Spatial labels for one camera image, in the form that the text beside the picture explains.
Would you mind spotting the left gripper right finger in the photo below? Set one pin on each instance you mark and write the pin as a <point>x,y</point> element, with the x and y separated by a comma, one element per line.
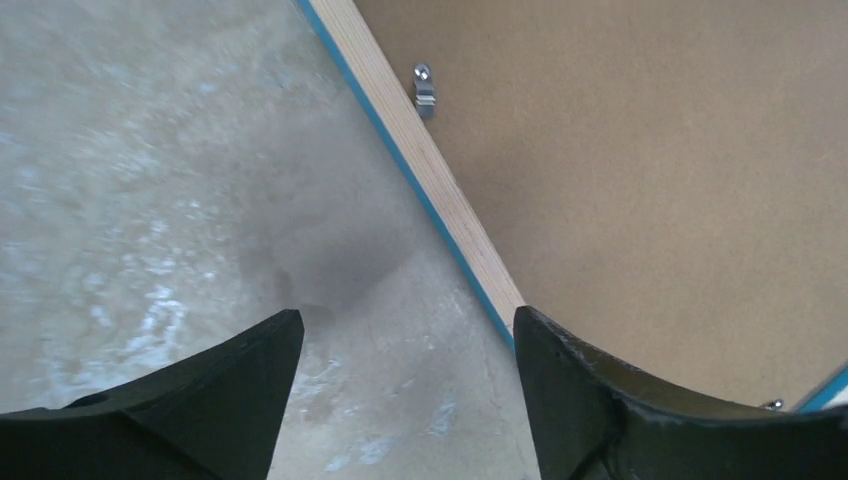
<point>595,416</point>

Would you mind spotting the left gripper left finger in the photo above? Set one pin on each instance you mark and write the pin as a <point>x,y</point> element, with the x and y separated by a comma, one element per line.
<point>214,415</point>

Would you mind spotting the blue wooden picture frame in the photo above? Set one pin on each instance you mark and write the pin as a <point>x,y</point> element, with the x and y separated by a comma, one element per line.
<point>424,166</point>

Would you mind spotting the small metal turn clip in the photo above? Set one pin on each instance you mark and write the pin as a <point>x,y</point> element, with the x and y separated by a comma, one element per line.
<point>424,91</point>

